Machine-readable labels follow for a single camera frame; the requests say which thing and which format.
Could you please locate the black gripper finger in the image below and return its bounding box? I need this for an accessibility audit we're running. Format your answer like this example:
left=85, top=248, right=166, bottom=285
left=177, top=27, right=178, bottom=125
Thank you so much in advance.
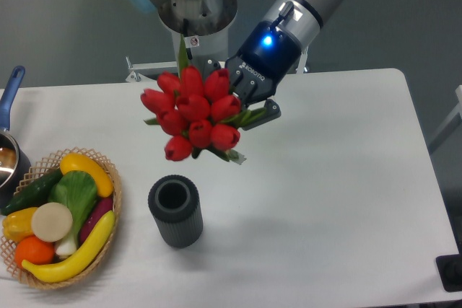
left=202, top=58, right=224, bottom=79
left=240, top=99, right=282, bottom=131

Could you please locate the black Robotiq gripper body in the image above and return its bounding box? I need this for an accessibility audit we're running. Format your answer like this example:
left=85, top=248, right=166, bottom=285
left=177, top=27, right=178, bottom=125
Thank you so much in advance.
left=225, top=21, right=300, bottom=105

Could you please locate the red tulip bouquet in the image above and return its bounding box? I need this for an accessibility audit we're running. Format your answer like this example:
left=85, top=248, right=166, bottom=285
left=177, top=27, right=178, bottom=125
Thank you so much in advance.
left=140, top=36, right=268, bottom=164

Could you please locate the dark grey ribbed vase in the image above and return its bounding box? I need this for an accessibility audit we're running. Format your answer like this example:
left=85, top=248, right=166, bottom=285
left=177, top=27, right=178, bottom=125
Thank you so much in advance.
left=148, top=175, right=203, bottom=248

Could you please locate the yellow squash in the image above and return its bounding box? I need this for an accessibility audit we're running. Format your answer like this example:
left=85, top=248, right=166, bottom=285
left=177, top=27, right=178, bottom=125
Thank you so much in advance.
left=59, top=153, right=114, bottom=198

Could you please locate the purple sweet potato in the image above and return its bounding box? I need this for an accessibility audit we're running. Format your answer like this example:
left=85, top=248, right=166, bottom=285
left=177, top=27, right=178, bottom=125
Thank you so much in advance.
left=79, top=197, right=113, bottom=245

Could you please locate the green bok choy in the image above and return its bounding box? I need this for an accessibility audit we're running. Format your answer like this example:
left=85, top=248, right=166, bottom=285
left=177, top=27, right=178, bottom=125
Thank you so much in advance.
left=48, top=171, right=97, bottom=260

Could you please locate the woven wicker basket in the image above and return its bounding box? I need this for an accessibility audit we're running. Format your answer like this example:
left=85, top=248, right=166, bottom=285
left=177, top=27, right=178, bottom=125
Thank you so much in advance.
left=1, top=148, right=121, bottom=289

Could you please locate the green cucumber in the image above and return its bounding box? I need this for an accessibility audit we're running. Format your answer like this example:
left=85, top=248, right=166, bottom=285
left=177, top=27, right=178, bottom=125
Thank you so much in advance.
left=1, top=170, right=63, bottom=216

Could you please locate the beige round disc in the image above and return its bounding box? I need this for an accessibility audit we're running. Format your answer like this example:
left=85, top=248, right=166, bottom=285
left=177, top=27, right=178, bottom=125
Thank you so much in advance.
left=31, top=202, right=73, bottom=242

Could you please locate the yellow banana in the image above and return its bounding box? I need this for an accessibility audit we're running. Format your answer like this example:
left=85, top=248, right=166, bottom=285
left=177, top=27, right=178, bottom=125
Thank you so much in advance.
left=22, top=211, right=116, bottom=283

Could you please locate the black device at table edge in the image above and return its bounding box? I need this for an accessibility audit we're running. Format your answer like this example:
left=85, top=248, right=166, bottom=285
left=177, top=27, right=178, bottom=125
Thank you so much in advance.
left=436, top=254, right=461, bottom=292

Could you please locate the yellow bell pepper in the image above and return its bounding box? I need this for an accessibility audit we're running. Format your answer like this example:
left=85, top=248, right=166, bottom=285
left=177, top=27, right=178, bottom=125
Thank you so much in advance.
left=2, top=207, right=38, bottom=243

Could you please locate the orange fruit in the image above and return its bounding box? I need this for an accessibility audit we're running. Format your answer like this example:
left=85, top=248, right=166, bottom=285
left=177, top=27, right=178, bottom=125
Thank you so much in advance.
left=14, top=236, right=55, bottom=269

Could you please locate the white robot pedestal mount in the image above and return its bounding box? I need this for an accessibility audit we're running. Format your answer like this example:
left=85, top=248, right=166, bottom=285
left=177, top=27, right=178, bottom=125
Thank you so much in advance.
left=126, top=20, right=234, bottom=82

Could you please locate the white frame at right edge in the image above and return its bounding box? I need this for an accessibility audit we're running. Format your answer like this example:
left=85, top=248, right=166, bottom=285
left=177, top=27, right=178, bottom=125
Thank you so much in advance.
left=427, top=85, right=461, bottom=155

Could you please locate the blue handled saucepan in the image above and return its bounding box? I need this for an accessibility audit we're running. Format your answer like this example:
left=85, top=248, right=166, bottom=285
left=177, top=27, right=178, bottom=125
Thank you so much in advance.
left=1, top=66, right=31, bottom=208

